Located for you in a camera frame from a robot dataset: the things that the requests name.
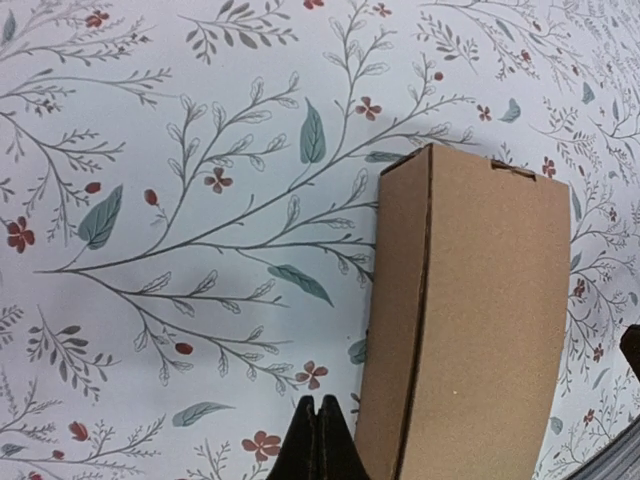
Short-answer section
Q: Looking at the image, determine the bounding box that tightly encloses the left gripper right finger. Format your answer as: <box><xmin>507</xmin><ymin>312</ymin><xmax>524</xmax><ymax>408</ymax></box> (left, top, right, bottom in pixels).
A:
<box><xmin>318</xmin><ymin>395</ymin><xmax>370</xmax><ymax>480</ymax></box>

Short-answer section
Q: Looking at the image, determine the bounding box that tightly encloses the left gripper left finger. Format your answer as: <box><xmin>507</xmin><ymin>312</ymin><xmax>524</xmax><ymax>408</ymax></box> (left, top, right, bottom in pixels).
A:
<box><xmin>267</xmin><ymin>395</ymin><xmax>318</xmax><ymax>480</ymax></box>

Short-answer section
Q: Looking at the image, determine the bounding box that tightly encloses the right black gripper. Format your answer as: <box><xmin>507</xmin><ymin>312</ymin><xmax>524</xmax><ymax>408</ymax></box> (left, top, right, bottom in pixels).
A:
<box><xmin>619</xmin><ymin>324</ymin><xmax>640</xmax><ymax>380</ymax></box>

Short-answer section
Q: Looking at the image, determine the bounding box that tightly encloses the brown cardboard box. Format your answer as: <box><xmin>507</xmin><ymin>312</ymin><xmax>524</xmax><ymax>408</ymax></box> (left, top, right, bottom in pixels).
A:
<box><xmin>355</xmin><ymin>144</ymin><xmax>570</xmax><ymax>479</ymax></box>

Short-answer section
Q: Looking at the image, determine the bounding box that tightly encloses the floral patterned table mat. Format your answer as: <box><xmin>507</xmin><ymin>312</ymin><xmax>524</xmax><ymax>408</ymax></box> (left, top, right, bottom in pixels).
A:
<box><xmin>1</xmin><ymin>1</ymin><xmax>639</xmax><ymax>479</ymax></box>

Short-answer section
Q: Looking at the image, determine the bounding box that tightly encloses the aluminium front rail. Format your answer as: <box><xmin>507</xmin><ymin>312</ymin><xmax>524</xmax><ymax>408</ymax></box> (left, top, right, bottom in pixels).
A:
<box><xmin>567</xmin><ymin>418</ymin><xmax>640</xmax><ymax>480</ymax></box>

